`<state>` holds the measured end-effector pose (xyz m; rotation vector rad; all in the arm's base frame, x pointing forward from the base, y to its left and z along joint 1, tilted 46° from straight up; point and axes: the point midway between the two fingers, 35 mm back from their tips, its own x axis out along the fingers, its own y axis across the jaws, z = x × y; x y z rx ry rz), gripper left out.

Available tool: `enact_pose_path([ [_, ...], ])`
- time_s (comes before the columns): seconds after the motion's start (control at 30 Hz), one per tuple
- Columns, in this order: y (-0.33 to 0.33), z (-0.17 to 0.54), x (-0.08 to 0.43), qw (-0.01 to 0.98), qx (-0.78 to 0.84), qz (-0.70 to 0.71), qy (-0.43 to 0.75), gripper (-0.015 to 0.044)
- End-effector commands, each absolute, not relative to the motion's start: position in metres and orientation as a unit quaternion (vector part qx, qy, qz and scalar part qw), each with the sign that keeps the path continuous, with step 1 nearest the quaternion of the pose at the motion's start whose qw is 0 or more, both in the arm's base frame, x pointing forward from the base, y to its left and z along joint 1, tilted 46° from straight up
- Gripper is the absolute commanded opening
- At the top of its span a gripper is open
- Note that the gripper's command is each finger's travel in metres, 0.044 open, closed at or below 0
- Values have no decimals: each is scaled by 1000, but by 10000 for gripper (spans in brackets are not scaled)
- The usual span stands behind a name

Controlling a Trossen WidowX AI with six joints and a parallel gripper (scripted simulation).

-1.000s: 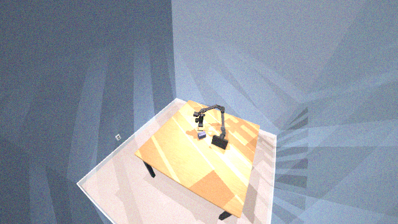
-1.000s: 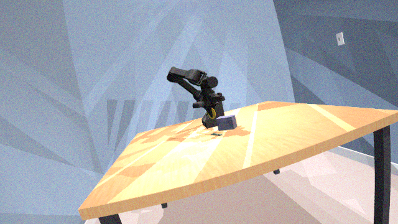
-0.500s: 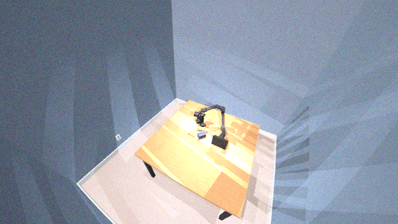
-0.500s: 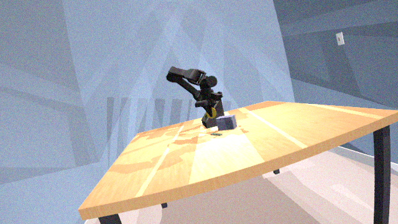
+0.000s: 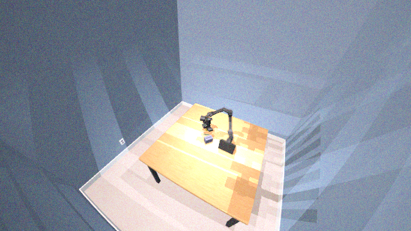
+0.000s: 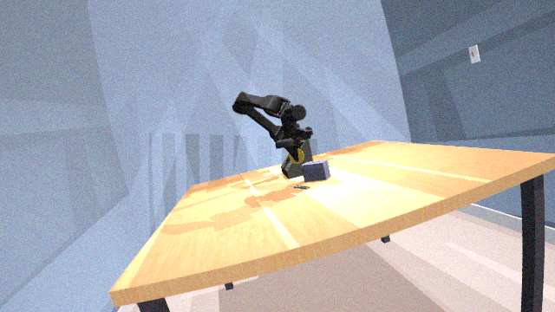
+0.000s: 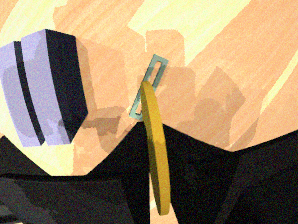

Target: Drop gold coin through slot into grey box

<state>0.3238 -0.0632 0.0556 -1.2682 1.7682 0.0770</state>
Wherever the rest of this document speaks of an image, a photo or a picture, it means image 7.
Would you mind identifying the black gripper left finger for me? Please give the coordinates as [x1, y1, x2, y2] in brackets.
[0, 121, 150, 224]

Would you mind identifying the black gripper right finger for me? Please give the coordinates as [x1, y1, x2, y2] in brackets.
[162, 124, 298, 224]

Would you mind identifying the thin gold coin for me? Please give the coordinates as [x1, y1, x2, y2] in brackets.
[140, 80, 170, 216]

